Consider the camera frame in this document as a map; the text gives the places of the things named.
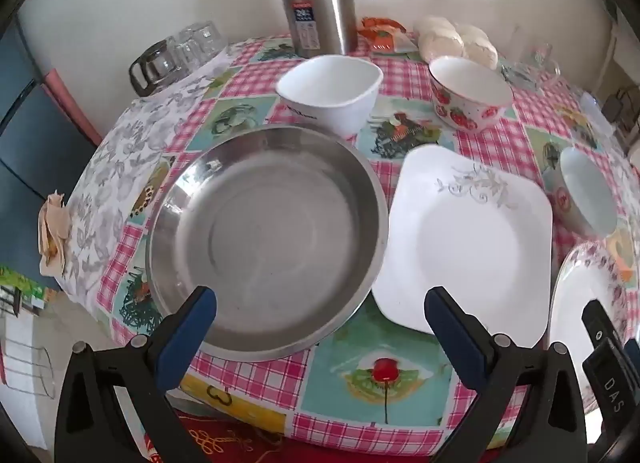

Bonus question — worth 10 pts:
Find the grey floral tablecloth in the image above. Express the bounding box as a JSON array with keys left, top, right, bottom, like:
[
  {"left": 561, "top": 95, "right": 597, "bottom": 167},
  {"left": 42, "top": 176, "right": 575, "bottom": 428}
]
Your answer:
[{"left": 60, "top": 50, "right": 232, "bottom": 305}]

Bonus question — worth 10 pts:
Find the strawberry print bowl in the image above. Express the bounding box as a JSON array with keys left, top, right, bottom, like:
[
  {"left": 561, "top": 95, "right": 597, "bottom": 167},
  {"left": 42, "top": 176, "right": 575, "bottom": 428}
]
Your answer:
[{"left": 428, "top": 57, "right": 513, "bottom": 132}]

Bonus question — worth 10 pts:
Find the row of clear glass cups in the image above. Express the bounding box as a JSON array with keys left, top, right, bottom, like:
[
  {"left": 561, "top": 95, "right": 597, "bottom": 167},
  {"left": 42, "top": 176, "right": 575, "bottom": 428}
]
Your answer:
[{"left": 150, "top": 20, "right": 226, "bottom": 81}]

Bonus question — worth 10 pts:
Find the metal wire rack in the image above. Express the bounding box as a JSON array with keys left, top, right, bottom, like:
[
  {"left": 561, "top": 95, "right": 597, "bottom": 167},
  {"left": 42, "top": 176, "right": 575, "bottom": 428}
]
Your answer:
[{"left": 0, "top": 313, "right": 56, "bottom": 400}]

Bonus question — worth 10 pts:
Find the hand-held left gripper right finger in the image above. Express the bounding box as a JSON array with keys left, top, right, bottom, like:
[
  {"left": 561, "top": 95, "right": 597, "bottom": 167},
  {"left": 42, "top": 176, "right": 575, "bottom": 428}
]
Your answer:
[{"left": 424, "top": 285, "right": 587, "bottom": 463}]

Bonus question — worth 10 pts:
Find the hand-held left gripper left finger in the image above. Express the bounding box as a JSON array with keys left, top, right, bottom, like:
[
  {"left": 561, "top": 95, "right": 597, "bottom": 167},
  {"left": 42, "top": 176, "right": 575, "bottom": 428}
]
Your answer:
[{"left": 54, "top": 285, "right": 218, "bottom": 463}]

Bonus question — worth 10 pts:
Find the white square plate grey floral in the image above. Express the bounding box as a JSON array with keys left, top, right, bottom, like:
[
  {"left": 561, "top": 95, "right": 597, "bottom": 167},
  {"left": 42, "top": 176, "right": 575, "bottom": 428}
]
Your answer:
[{"left": 372, "top": 144, "right": 553, "bottom": 349}]

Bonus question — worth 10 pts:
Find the round plate pink floral rim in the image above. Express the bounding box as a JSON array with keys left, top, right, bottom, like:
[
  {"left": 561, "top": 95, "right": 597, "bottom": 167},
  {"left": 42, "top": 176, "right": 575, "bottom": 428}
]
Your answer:
[{"left": 547, "top": 241, "right": 632, "bottom": 384}]

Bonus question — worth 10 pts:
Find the pink checked picture tablecloth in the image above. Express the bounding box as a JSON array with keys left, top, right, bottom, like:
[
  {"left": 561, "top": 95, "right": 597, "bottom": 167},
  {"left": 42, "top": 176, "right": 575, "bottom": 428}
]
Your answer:
[{"left": 97, "top": 33, "right": 640, "bottom": 456}]

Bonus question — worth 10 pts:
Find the white round bowl red print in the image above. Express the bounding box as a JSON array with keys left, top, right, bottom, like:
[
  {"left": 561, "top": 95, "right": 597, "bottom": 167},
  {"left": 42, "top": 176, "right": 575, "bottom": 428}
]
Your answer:
[{"left": 559, "top": 147, "right": 619, "bottom": 238}]

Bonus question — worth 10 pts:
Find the crumpled beige cloth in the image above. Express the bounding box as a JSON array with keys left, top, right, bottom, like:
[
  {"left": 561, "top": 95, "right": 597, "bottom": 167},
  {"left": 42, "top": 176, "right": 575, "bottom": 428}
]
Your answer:
[{"left": 39, "top": 190, "right": 72, "bottom": 275}]

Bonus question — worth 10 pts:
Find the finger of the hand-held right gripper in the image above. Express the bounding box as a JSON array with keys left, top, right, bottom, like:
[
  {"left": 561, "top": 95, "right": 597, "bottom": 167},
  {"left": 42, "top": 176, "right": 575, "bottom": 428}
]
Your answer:
[{"left": 581, "top": 298, "right": 625, "bottom": 360}]

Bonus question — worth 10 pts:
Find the yellow numbered mat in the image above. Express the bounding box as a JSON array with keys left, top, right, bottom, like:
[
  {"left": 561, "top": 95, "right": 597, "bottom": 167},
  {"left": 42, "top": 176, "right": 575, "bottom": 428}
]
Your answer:
[{"left": 179, "top": 375, "right": 301, "bottom": 436}]

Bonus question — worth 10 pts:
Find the pink board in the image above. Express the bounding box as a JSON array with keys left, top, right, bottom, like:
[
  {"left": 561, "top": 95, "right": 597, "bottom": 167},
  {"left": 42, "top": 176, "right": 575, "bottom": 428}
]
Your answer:
[{"left": 44, "top": 68, "right": 103, "bottom": 146}]

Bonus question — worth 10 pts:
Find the orange snack packet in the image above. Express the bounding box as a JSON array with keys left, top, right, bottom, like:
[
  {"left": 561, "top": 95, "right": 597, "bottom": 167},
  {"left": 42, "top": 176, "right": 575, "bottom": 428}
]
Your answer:
[{"left": 360, "top": 16, "right": 418, "bottom": 54}]

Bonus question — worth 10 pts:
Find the stainless steel thermos jug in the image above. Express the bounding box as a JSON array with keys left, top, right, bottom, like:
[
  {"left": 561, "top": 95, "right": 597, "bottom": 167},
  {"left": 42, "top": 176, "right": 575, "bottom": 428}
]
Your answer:
[{"left": 279, "top": 0, "right": 376, "bottom": 60}]

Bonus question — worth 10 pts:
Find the red patterned mat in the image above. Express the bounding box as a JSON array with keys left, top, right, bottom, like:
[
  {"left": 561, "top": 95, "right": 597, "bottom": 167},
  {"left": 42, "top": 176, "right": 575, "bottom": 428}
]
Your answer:
[{"left": 145, "top": 410, "right": 286, "bottom": 463}]

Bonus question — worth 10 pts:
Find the white squarish bowl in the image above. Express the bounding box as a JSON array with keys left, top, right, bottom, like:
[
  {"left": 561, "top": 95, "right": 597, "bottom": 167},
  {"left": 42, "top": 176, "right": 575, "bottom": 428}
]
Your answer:
[{"left": 275, "top": 55, "right": 384, "bottom": 140}]

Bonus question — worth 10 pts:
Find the white power strip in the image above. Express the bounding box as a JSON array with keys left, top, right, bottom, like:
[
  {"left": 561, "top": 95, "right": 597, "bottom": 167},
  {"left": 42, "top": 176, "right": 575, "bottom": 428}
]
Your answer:
[{"left": 580, "top": 92, "right": 617, "bottom": 138}]

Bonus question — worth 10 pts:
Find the bag of white steamed buns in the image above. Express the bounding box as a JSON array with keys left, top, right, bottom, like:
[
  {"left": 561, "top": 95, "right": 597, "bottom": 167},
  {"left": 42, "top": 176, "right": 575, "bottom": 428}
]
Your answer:
[{"left": 415, "top": 16, "right": 499, "bottom": 70}]

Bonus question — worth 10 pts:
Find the clear glass mug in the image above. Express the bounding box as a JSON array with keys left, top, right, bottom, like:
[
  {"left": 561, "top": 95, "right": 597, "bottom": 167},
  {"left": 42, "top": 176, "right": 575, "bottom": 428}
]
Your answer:
[{"left": 500, "top": 40, "right": 562, "bottom": 91}]

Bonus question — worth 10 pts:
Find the blue cabinet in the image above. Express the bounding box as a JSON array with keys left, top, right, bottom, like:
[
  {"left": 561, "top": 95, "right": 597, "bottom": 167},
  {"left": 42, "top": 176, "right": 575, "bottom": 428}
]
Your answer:
[{"left": 0, "top": 18, "right": 98, "bottom": 289}]

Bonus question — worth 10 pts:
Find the green box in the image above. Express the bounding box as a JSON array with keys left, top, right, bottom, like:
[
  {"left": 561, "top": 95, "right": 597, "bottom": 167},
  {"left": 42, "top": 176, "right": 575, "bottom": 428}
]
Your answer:
[{"left": 0, "top": 265, "right": 47, "bottom": 316}]

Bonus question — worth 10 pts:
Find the large stainless steel basin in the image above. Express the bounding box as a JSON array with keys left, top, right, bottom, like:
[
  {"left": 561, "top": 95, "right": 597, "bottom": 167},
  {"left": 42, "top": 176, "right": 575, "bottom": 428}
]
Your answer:
[{"left": 145, "top": 124, "right": 391, "bottom": 363}]

